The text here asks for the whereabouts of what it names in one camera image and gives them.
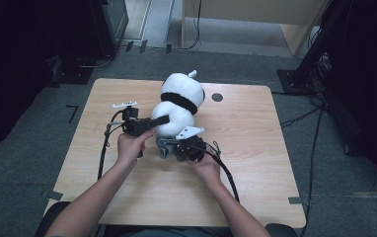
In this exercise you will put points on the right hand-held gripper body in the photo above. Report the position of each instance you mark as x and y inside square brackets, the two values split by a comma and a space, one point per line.
[189, 149]

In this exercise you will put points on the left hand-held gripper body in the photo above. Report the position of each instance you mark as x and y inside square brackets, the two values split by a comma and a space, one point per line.
[132, 123]

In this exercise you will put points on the panda plush toy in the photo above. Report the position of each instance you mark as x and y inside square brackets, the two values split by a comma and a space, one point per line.
[180, 87]

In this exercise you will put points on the person's left hand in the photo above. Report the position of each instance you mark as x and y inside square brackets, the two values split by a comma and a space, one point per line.
[130, 149]

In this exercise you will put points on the person's right hand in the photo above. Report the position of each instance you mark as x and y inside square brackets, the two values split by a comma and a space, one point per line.
[209, 171]

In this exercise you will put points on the dark round table grommet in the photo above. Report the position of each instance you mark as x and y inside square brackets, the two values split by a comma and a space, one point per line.
[217, 97]

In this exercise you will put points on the black angled floor tape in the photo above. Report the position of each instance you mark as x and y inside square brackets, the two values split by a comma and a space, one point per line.
[73, 112]

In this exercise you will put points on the black flat stand base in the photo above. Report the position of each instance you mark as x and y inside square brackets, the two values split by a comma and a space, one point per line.
[73, 75]

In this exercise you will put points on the person's dark clothing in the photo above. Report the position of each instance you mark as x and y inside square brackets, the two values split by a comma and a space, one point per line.
[170, 232]

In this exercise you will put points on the black equipment cabinet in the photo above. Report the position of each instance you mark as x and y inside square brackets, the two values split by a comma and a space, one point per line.
[109, 26]

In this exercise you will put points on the grey floor tape strip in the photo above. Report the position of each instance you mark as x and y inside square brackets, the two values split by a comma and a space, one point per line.
[55, 195]
[295, 200]

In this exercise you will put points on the dark curtain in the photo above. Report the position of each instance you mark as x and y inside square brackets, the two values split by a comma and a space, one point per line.
[18, 65]
[370, 82]

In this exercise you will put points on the black metal stand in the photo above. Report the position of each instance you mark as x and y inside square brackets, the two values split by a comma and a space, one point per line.
[303, 80]

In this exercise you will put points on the light wooden desk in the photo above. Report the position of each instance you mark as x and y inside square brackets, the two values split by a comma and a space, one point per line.
[249, 11]

